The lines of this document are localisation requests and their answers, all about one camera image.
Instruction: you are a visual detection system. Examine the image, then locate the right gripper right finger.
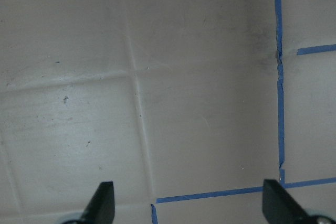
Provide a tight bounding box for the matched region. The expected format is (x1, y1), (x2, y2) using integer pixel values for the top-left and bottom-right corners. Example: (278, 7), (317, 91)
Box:
(262, 179), (335, 224)

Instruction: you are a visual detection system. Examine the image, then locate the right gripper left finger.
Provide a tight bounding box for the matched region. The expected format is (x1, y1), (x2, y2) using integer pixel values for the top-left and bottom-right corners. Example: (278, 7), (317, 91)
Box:
(63, 181), (115, 224)

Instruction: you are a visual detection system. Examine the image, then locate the brown paper table cover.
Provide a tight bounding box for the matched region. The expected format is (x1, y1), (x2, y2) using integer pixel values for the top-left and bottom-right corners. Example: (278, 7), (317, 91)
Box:
(1, 0), (335, 223)

